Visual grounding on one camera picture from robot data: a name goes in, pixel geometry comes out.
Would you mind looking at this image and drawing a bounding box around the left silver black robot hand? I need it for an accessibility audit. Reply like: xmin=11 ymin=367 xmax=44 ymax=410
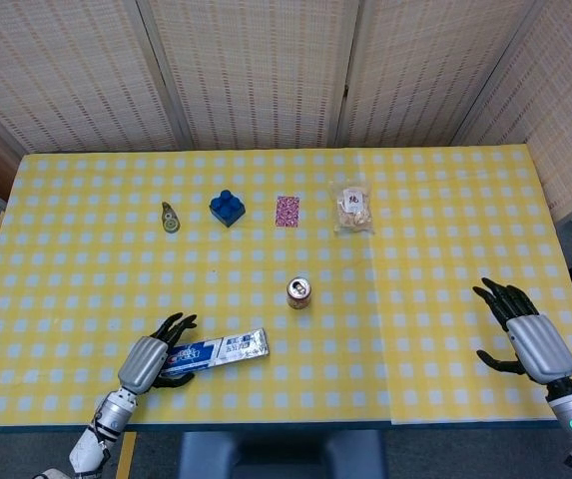
xmin=117 ymin=312 xmax=199 ymax=395

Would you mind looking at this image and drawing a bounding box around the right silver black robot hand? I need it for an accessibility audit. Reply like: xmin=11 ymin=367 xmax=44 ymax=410
xmin=472 ymin=276 xmax=572 ymax=385

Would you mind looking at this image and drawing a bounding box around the blue white toothpaste box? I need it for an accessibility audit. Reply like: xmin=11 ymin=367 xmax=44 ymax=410
xmin=159 ymin=327 xmax=271 ymax=376

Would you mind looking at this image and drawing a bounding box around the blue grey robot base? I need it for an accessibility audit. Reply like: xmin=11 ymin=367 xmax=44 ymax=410
xmin=180 ymin=429 xmax=386 ymax=479

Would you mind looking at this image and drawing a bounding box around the yellow white checked tablecloth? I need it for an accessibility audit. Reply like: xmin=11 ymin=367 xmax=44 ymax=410
xmin=0 ymin=146 xmax=572 ymax=428

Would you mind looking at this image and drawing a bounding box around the green correction tape dispenser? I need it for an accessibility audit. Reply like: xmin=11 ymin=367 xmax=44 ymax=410
xmin=160 ymin=201 xmax=181 ymax=235

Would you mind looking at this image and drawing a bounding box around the red cartoon drink can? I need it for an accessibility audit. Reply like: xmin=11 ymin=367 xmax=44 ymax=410
xmin=286 ymin=276 xmax=312 ymax=310

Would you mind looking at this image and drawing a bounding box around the blue studded building block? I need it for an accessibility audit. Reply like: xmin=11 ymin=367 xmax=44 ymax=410
xmin=209 ymin=189 xmax=247 ymax=230

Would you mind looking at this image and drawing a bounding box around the clear snack bag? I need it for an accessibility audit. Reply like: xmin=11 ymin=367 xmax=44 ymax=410
xmin=328 ymin=180 xmax=375 ymax=237

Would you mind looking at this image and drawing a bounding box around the beige woven folding screen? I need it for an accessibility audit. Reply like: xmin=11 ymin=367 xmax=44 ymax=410
xmin=0 ymin=0 xmax=572 ymax=224

